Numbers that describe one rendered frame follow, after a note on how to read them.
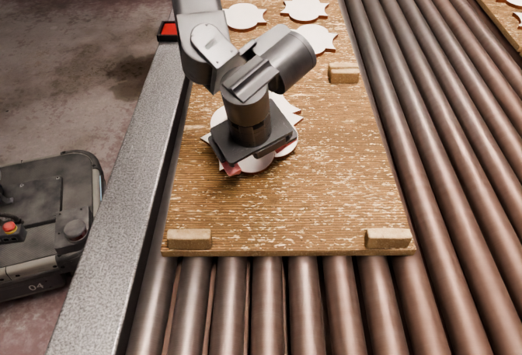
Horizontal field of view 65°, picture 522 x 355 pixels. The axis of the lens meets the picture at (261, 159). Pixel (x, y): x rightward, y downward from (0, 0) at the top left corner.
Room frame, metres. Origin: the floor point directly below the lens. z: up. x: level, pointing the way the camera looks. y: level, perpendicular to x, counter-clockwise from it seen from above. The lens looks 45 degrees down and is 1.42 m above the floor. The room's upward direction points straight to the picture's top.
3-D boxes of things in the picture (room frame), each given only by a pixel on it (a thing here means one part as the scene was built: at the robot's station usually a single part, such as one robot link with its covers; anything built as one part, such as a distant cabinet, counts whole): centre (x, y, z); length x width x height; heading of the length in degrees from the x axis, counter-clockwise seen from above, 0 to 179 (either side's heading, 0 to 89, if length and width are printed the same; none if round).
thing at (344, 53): (0.92, -0.03, 0.93); 0.41 x 0.35 x 0.02; 0
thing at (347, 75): (0.71, -0.17, 0.95); 0.06 x 0.02 x 0.03; 90
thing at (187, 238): (0.32, 0.10, 0.95); 0.06 x 0.02 x 0.03; 90
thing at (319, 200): (0.51, -0.04, 0.93); 0.41 x 0.35 x 0.02; 0
